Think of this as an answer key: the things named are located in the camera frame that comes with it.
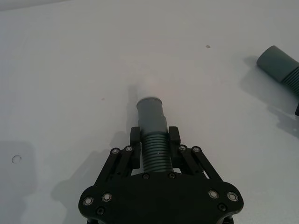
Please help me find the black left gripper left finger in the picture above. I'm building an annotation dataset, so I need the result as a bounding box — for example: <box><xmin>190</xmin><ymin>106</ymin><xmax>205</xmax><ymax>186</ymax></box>
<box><xmin>94</xmin><ymin>126</ymin><xmax>142</xmax><ymax>184</ymax></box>

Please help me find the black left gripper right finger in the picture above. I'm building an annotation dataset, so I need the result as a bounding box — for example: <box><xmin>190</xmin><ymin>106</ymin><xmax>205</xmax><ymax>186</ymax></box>
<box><xmin>168</xmin><ymin>126</ymin><xmax>223</xmax><ymax>182</ymax></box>

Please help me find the grey corrugated hose piece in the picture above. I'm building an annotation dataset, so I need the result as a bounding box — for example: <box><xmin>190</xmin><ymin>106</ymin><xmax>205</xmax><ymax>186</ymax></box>
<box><xmin>255</xmin><ymin>45</ymin><xmax>299</xmax><ymax>105</ymax></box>
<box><xmin>136</xmin><ymin>96</ymin><xmax>174</xmax><ymax>175</ymax></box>

